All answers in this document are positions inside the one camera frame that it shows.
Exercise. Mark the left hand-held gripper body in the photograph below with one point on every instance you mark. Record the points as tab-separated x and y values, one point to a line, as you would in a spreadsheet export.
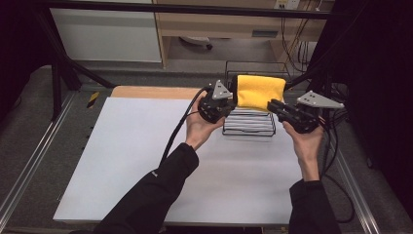
214	105

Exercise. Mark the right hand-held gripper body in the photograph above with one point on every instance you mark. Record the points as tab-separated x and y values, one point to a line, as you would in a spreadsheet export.
308	113

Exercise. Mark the yellow towel with black trim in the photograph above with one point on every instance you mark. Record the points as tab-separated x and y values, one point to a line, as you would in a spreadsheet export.
259	91

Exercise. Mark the person's left hand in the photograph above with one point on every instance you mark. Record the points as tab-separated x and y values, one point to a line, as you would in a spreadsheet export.
199	130

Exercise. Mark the person's right hand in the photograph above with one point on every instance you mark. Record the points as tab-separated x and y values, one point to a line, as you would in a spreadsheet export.
305	143

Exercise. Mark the office chair base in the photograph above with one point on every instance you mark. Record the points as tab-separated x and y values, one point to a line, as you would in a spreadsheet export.
196	40

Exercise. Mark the wooden board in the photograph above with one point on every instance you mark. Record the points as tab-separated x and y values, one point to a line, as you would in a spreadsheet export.
156	92

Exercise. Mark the wooden desk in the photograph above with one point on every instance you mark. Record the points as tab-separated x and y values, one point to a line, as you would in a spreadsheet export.
227	26

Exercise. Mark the black curtain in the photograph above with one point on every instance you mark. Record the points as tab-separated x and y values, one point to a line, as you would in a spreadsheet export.
373	81
19	48

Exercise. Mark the yellow and black tape strip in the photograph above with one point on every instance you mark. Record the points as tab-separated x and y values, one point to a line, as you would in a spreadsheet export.
93	99

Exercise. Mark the white cabinet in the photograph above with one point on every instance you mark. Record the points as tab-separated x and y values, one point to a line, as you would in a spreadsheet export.
107	35

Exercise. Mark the black metal frame strut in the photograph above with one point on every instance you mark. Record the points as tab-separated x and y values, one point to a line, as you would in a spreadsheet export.
311	68

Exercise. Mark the aluminium rail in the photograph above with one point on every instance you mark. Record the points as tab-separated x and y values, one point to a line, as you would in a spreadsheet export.
32	162
355	191

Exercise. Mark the black metal frame crossbar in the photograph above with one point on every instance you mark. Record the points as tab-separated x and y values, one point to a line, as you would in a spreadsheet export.
181	8

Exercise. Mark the white wall socket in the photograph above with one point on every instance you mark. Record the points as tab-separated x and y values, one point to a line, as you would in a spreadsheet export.
287	4

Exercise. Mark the black metal frame leg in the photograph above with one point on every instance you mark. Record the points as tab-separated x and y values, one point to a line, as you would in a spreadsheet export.
61	65

